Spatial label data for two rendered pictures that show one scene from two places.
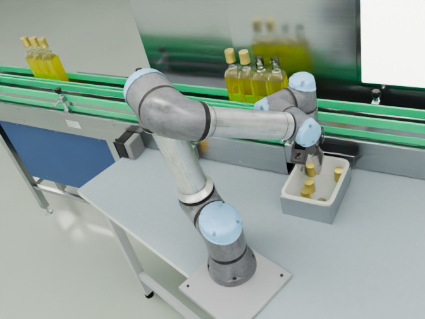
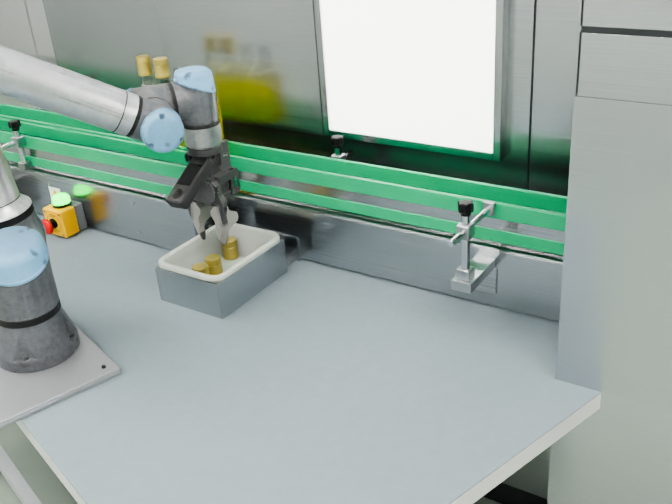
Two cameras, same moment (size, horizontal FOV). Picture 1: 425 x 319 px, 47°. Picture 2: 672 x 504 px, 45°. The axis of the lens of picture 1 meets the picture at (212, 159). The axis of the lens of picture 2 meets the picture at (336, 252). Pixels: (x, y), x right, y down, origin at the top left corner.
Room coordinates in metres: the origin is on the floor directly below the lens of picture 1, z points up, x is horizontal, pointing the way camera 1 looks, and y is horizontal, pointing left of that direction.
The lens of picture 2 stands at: (-0.35, -0.49, 1.59)
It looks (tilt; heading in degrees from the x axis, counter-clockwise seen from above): 27 degrees down; 357
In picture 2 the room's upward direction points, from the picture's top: 4 degrees counter-clockwise
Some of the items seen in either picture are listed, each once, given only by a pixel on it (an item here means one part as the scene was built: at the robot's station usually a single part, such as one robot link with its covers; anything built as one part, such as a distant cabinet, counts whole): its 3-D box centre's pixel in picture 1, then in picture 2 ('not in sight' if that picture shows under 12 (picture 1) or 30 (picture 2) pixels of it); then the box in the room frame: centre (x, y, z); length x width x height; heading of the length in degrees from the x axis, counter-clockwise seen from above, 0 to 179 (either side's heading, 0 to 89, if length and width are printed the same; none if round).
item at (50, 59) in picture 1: (54, 65); not in sight; (2.17, 0.60, 1.02); 0.06 x 0.06 x 0.28; 52
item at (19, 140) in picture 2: not in sight; (12, 148); (1.66, 0.22, 0.94); 0.07 x 0.04 x 0.13; 142
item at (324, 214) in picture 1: (319, 182); (231, 263); (1.20, -0.33, 0.79); 0.27 x 0.17 x 0.08; 142
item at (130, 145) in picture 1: (129, 145); not in sight; (1.71, 0.32, 0.79); 0.08 x 0.08 x 0.08; 52
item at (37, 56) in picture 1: (45, 64); not in sight; (2.21, 0.64, 1.02); 0.06 x 0.06 x 0.28; 52
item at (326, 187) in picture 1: (316, 186); (222, 265); (1.18, -0.32, 0.80); 0.22 x 0.17 x 0.09; 142
